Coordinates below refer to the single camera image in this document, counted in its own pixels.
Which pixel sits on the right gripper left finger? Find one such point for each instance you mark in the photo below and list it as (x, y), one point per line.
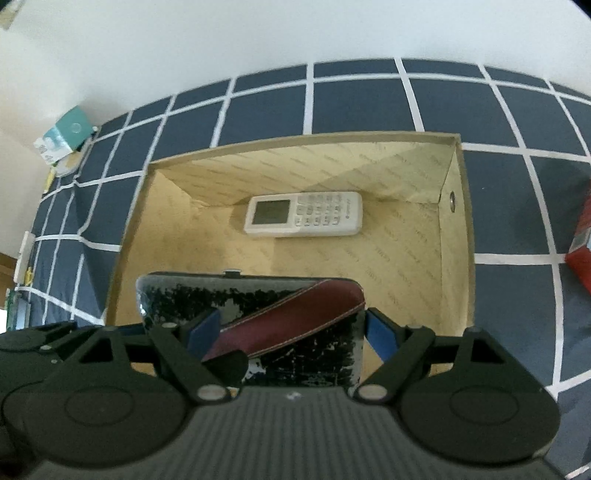
(185, 360)

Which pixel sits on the white remote with screen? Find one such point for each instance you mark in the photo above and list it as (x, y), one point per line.
(308, 214)

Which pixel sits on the black and red wallet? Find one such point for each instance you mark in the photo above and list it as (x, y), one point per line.
(295, 331)

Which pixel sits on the red detergent box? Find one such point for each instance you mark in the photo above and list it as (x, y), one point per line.
(578, 257)

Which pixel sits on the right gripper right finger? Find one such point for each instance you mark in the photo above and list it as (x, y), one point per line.
(404, 352)

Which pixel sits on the open cardboard box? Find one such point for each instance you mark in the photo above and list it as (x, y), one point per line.
(237, 228)

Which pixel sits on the teal mask box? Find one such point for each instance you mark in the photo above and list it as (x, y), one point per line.
(68, 133)

